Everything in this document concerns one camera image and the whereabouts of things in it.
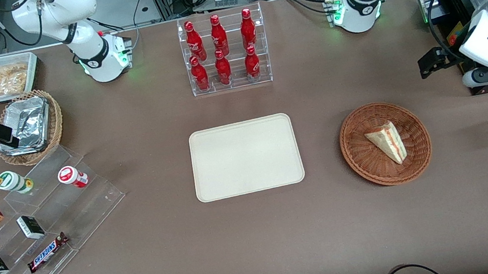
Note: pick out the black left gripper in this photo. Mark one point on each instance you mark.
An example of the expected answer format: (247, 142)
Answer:
(448, 55)

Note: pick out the triangular sandwich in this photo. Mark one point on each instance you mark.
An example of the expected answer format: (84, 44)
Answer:
(389, 139)

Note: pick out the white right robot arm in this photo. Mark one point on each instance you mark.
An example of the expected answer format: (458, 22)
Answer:
(58, 14)

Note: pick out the silver foil tray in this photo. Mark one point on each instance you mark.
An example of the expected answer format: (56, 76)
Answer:
(29, 123)

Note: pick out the tan wicker basket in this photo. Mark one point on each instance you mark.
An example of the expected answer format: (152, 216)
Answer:
(56, 118)

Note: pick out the brown wicker basket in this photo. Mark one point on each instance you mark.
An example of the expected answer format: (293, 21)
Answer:
(370, 161)

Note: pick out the cream plastic tray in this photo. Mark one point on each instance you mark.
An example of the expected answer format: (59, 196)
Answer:
(245, 157)

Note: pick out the red emergency button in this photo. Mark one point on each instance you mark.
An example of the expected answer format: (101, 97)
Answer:
(452, 39)

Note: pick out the clear bag of chips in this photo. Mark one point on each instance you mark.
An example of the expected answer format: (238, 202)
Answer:
(1, 86)
(13, 69)

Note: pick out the green lid white cup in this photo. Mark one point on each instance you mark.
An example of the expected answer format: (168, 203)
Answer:
(11, 182)

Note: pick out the clear acrylic stepped stand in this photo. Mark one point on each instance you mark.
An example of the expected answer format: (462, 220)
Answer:
(64, 209)

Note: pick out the brown Snickers bar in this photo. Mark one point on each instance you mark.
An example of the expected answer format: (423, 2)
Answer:
(47, 252)

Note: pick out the red soda bottle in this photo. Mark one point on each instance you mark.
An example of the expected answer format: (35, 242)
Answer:
(248, 29)
(200, 75)
(194, 42)
(252, 63)
(223, 69)
(218, 35)

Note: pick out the clear acrylic bottle rack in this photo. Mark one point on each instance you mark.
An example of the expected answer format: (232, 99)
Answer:
(234, 50)

